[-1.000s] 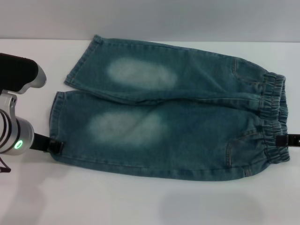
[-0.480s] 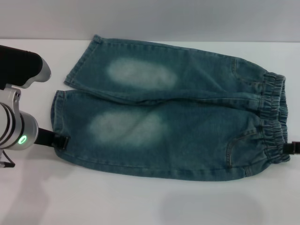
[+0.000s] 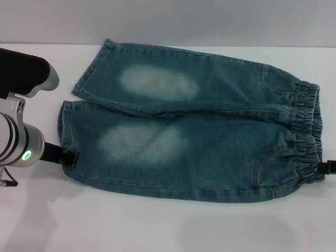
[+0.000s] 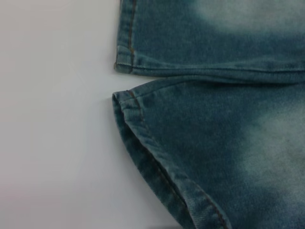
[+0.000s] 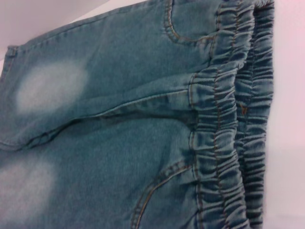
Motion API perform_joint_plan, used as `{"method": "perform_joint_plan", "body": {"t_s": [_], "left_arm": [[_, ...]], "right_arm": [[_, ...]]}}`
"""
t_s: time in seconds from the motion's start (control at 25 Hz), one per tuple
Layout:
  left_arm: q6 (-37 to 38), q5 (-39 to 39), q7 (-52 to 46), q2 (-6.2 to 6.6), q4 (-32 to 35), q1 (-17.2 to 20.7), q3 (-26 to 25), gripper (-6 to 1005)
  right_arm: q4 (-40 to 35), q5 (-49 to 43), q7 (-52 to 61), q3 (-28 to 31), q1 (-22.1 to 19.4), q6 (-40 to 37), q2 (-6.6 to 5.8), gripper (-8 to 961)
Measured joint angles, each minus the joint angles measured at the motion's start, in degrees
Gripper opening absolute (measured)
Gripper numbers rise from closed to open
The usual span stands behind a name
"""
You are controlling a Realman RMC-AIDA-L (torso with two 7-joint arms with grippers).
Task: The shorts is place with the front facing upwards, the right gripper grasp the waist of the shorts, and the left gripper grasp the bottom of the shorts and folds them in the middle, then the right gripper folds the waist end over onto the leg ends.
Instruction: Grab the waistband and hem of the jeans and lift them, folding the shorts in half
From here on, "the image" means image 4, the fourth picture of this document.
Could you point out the blue denim shorts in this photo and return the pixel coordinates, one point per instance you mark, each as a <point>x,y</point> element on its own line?
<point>214,143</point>

